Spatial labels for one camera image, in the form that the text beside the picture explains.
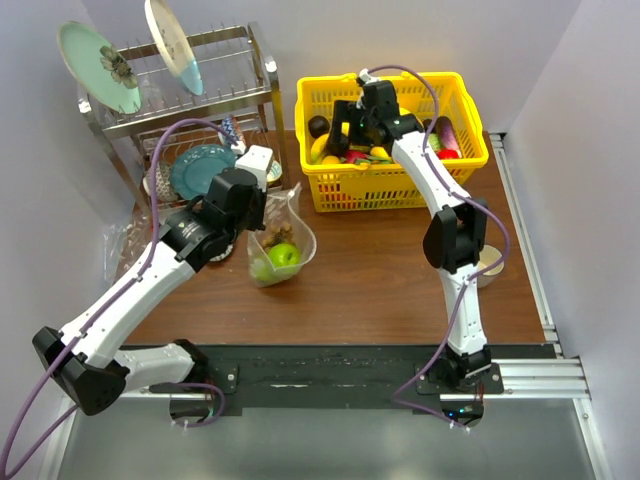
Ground cream ceramic mug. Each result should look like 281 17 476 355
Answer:
477 245 504 288

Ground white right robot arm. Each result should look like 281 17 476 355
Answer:
328 78 491 393

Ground dark mangosteen back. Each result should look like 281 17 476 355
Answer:
307 115 331 139

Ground blue zigzag bowl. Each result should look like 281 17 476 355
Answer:
218 115 247 156

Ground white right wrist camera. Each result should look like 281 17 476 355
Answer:
356 69 380 88

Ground clear polka dot zip bag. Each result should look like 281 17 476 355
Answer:
247 183 317 288

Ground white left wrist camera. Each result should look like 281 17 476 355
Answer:
235 145 274 192

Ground yellow teal patterned bowl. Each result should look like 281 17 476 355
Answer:
266 159 283 187

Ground dark mangosteen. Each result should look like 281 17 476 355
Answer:
307 115 331 139
325 134 349 158

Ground yellow plastic basket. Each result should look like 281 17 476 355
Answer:
294 71 490 214

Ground floral patterned ceramic bowl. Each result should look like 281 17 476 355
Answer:
210 244 234 262

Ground purple eggplant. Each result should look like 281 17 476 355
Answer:
435 116 460 151

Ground spare clear plastic bags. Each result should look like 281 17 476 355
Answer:
102 208 152 289

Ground teal scalloped plate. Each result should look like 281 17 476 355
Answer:
170 144 236 200

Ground yellow lemon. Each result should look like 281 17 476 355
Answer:
321 155 342 166

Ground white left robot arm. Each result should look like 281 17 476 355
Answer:
32 167 267 416

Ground green apple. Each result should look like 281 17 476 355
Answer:
268 242 301 268
249 257 273 283

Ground cream and blue plate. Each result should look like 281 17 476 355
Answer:
144 0 204 96

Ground metal dish rack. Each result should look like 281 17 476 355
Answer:
77 21 291 212

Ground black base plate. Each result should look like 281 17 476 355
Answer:
139 343 505 419

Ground grey patterned bowl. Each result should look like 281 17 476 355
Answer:
142 160 179 203

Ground brown longan bunch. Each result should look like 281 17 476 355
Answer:
261 222 295 250

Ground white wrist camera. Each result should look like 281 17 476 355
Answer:
235 145 274 192
356 69 380 88

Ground mint green flower plate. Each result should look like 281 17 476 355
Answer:
57 21 142 115

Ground dark mangosteen front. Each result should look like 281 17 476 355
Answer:
325 134 349 158

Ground green cabbage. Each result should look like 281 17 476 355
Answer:
428 133 443 153

